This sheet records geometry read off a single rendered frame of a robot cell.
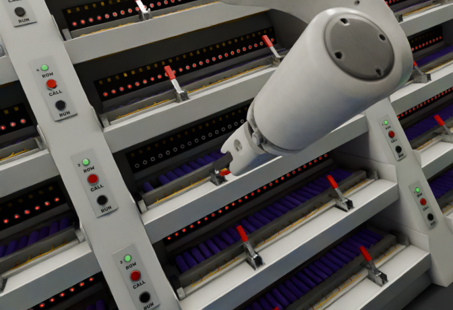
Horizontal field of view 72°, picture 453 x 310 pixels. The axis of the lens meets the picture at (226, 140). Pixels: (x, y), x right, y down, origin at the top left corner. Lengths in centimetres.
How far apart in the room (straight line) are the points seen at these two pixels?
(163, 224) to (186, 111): 24
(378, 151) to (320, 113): 65
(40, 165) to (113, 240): 19
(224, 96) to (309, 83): 47
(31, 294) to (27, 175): 20
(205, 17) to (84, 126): 36
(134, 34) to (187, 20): 12
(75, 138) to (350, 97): 51
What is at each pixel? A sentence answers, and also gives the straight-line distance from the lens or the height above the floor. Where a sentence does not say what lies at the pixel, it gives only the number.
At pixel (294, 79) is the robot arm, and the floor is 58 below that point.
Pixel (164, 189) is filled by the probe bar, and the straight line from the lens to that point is 69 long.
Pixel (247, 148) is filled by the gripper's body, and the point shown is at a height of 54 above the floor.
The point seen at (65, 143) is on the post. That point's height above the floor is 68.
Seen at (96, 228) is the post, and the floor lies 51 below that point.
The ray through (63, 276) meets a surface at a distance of 66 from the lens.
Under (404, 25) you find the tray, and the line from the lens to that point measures 111.
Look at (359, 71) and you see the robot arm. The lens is 25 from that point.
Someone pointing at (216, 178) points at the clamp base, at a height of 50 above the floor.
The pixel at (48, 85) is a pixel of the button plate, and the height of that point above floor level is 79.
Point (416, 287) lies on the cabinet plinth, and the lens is 103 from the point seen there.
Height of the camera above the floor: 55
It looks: 2 degrees up
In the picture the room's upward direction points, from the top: 24 degrees counter-clockwise
